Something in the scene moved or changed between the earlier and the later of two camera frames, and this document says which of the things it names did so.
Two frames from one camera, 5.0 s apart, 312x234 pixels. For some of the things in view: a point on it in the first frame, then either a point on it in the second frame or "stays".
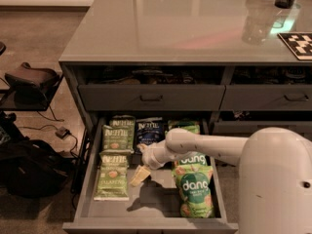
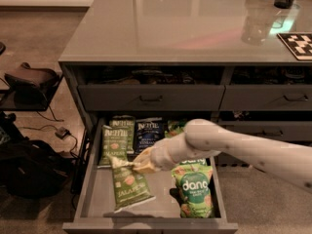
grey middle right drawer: x=248 y=128 stays
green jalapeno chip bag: x=115 y=137 stays
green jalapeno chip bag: x=112 y=176 → x=130 y=187
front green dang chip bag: x=192 y=175 stays
